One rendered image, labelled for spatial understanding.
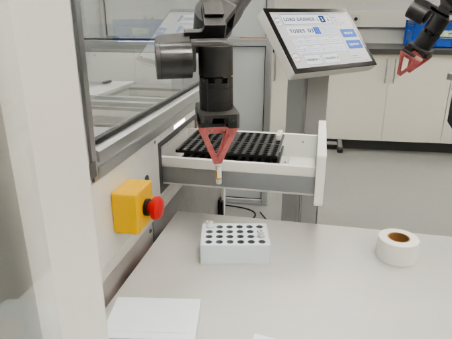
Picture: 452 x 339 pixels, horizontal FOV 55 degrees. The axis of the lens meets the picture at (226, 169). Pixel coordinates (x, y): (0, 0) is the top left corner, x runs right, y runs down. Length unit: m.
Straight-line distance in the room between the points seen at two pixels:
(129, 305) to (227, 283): 0.16
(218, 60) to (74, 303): 0.57
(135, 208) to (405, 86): 3.51
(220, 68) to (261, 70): 1.91
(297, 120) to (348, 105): 2.03
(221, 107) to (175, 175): 0.26
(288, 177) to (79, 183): 0.73
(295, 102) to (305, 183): 1.13
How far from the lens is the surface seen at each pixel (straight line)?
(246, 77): 2.62
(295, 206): 2.11
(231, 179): 0.89
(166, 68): 0.70
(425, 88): 4.09
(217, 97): 0.71
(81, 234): 0.17
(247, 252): 0.78
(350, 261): 0.82
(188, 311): 0.66
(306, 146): 1.11
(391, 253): 0.83
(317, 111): 2.02
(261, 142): 1.00
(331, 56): 1.92
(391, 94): 4.03
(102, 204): 0.70
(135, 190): 0.71
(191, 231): 0.89
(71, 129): 0.16
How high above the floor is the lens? 1.18
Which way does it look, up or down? 20 degrees down
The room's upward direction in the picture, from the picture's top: straight up
